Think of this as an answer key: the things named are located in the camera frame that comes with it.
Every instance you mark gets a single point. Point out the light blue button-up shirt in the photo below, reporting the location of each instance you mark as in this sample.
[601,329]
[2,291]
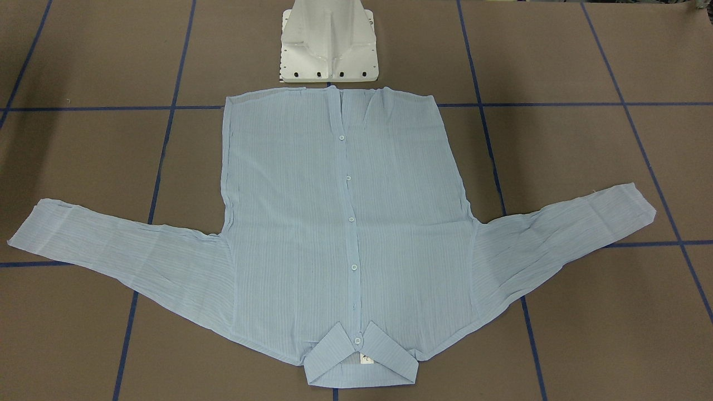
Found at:
[348,246]

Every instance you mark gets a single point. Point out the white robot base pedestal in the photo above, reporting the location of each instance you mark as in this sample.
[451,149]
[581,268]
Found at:
[328,41]

